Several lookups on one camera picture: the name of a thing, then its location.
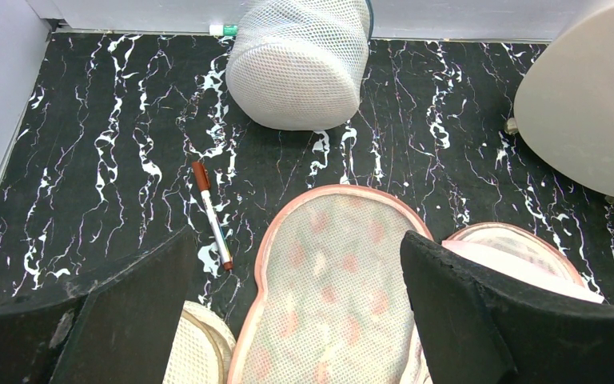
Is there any small green white marker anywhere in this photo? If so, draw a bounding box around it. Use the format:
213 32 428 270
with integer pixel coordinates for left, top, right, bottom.
209 24 238 37

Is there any cream round tub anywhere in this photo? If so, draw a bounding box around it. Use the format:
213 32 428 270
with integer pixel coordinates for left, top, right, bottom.
513 1 614 197

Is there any small white red pen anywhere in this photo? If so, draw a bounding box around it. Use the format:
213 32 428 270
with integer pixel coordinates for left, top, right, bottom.
191 162 233 271

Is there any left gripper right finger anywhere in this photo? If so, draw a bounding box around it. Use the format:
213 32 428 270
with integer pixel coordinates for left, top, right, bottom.
400 231 614 383

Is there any pink bra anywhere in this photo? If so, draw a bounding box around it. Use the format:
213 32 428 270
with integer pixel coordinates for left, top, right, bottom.
441 240 604 304

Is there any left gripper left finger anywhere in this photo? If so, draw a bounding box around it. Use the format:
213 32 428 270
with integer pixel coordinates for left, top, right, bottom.
0 229 197 383

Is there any strawberry print mesh laundry bag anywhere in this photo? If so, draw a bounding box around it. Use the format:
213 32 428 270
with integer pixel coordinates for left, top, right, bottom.
226 184 588 384

